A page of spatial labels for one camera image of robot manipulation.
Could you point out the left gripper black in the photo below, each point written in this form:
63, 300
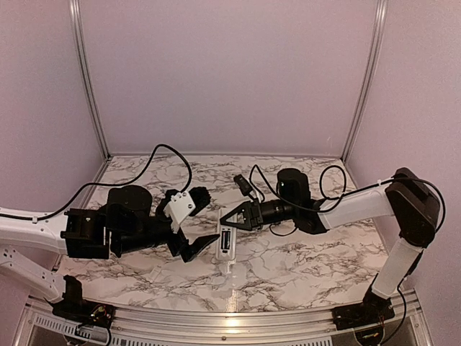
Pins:
199, 245

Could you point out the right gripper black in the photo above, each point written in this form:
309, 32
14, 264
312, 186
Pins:
253, 216

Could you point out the white remote control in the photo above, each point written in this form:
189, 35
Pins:
231, 254

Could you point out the white battery cover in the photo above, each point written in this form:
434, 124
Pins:
155, 272

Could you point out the black battery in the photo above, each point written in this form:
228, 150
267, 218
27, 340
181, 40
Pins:
225, 242

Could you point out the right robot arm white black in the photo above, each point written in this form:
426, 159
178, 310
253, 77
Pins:
417, 205

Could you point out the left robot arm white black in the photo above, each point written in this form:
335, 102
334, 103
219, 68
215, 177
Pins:
125, 223

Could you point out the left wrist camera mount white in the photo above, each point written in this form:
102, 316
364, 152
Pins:
178, 209

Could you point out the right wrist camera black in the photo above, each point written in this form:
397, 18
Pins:
243, 184

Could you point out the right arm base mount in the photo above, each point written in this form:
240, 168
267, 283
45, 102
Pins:
359, 315

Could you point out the front aluminium rail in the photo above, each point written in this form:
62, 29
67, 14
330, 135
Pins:
142, 326

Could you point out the left aluminium frame post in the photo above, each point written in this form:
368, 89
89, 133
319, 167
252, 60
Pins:
78, 34

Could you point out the aluminium frame post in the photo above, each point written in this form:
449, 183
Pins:
78, 34
369, 73

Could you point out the right aluminium frame post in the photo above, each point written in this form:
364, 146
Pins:
369, 73

